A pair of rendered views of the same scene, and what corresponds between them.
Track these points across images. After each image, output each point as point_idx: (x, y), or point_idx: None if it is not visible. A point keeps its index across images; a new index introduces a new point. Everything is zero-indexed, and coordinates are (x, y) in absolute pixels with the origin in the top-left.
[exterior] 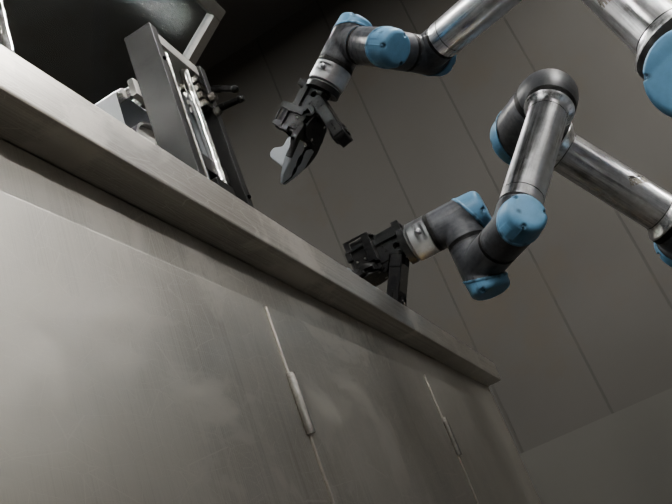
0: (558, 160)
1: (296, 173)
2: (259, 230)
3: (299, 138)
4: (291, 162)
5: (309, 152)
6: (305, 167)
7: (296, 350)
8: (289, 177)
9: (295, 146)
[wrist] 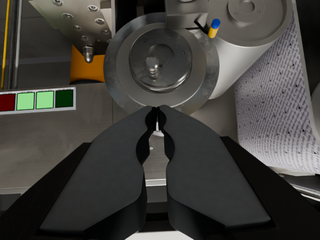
0: None
1: (136, 117)
2: None
3: (287, 222)
4: (203, 125)
5: (95, 203)
6: (87, 144)
7: None
8: (164, 105)
9: (257, 172)
